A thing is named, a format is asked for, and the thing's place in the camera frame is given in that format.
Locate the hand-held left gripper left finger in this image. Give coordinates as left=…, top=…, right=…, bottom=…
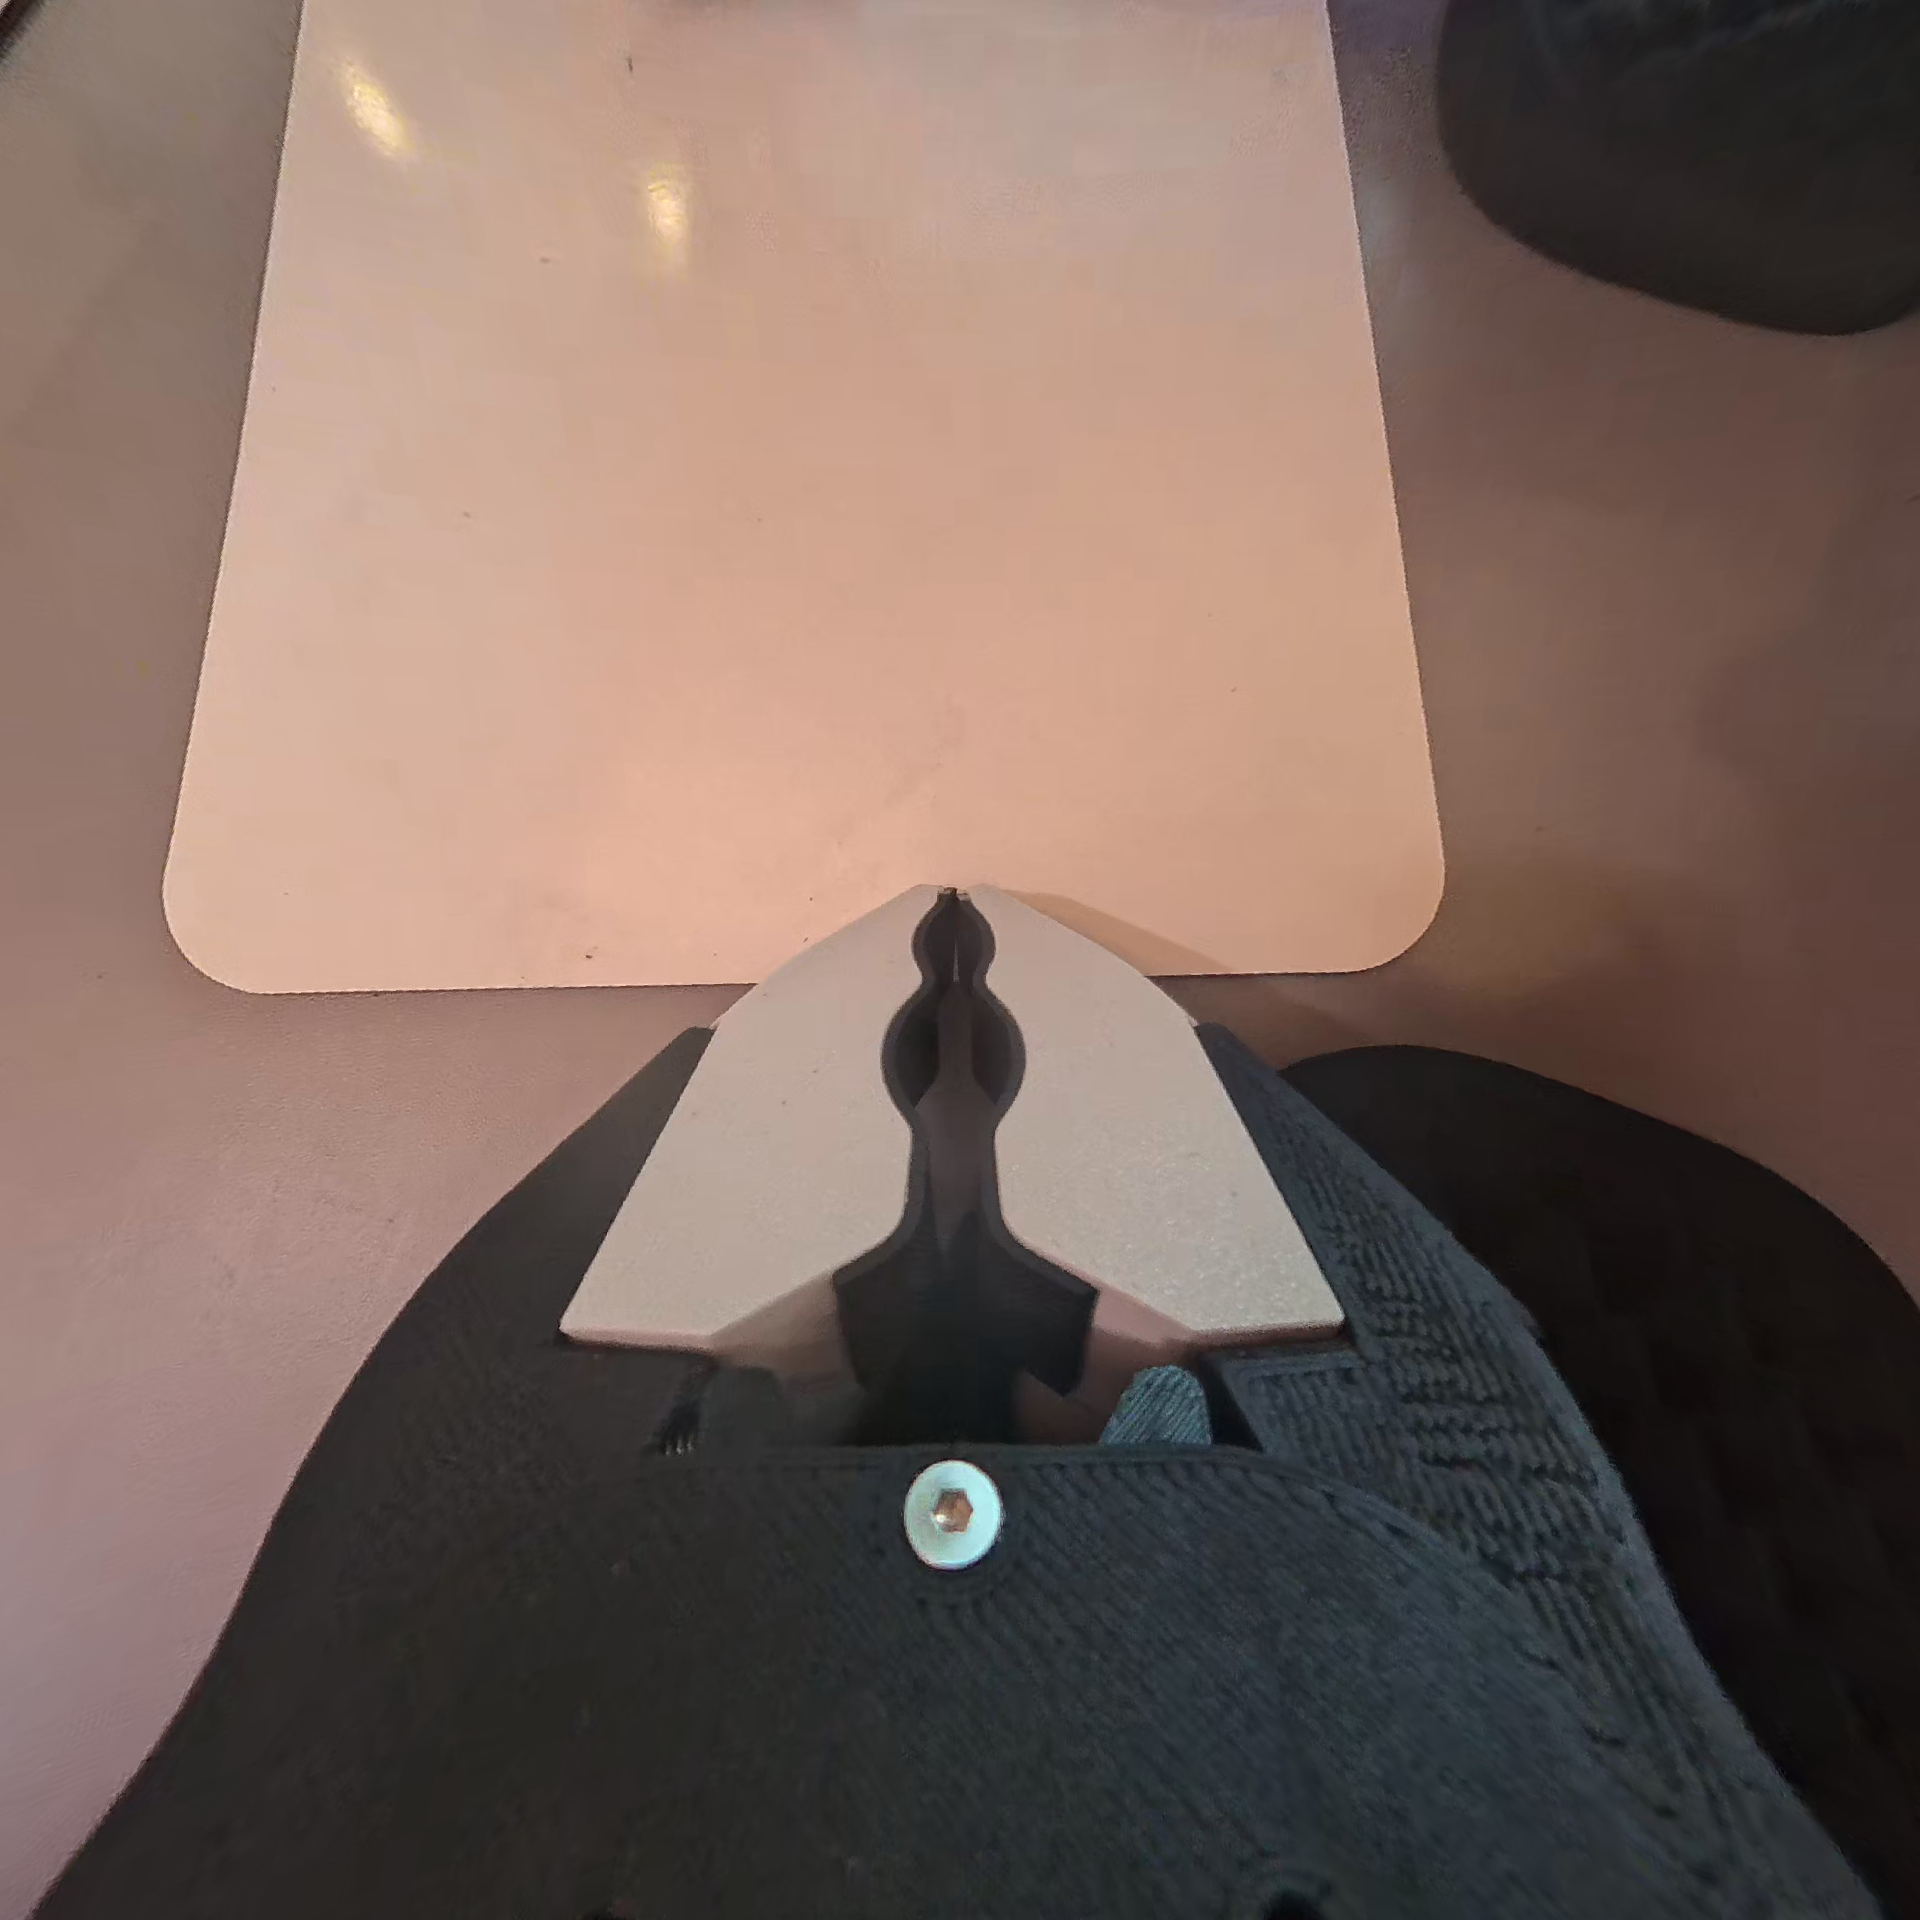
left=564, top=892, right=955, bottom=1397

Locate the dark rounded object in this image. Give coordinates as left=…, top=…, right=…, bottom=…
left=1286, top=1045, right=1920, bottom=1920

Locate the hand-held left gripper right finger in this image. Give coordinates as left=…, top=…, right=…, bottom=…
left=955, top=892, right=1344, bottom=1397

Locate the white whiteboard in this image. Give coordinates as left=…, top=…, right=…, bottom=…
left=168, top=0, right=1450, bottom=995

